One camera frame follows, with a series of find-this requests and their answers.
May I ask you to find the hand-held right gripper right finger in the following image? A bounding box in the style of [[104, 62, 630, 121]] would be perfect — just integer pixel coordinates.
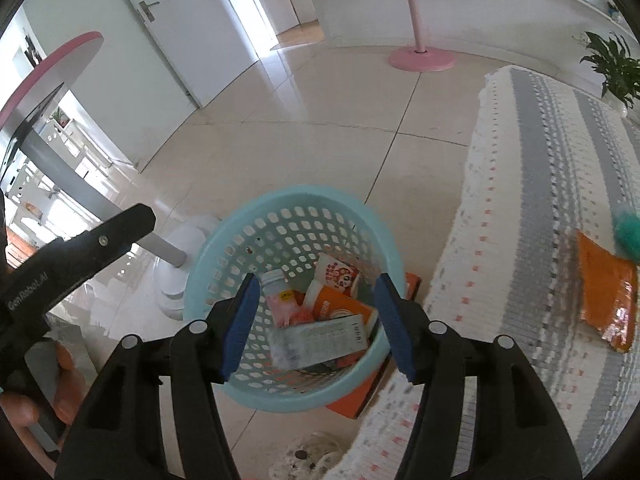
[[372, 272, 583, 480]]

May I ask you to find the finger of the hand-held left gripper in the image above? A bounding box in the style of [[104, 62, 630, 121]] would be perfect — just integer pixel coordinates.
[[45, 204, 157, 306]]

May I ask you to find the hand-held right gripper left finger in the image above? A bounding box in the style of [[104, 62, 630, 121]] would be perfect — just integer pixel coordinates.
[[54, 272, 262, 480]]

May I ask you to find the pink plastic bottle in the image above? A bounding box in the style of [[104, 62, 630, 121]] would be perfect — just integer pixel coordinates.
[[259, 269, 301, 331]]

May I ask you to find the red plastic bag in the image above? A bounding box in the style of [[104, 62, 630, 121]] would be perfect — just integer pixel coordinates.
[[290, 305, 317, 333]]

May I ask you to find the red paper cup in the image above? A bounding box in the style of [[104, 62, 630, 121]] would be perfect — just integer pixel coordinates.
[[305, 280, 379, 336]]

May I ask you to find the white medicine box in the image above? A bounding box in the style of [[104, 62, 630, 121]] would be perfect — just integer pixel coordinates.
[[266, 314, 369, 372]]

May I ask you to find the clear plastic bottle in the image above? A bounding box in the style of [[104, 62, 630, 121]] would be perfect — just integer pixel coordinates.
[[312, 252, 362, 306]]

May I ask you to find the teal plastic basket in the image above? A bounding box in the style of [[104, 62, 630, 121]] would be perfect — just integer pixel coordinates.
[[182, 185, 407, 408]]

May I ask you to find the person's left hand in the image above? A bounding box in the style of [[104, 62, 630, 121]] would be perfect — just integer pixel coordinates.
[[0, 344, 87, 465]]

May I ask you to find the orange cardboard box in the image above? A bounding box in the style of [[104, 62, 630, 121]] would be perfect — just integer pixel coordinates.
[[325, 272, 423, 420]]

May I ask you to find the striped knitted blanket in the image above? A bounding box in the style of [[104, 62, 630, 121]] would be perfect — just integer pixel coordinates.
[[320, 66, 640, 480]]

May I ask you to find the pink round table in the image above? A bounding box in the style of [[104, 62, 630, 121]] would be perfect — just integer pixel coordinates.
[[0, 31, 221, 321]]

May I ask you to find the orange foil packet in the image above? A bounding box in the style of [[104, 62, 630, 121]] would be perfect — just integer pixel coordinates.
[[575, 230, 640, 355]]

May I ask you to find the white door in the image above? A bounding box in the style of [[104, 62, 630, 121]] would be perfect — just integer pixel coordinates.
[[105, 0, 261, 108]]

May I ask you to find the teal fluffy item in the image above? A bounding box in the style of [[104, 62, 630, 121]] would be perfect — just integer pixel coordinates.
[[614, 210, 640, 263]]

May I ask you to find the pink coat rack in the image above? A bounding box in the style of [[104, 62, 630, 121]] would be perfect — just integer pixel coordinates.
[[367, 0, 457, 73]]

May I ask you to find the green houseplant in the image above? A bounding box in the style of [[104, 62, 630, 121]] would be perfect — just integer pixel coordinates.
[[572, 31, 640, 111]]

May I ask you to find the black wall decoration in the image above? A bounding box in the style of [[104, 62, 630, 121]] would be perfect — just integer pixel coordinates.
[[22, 30, 41, 66]]

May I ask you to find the curved white wall shelf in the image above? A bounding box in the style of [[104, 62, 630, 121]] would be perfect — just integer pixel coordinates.
[[532, 0, 631, 36]]

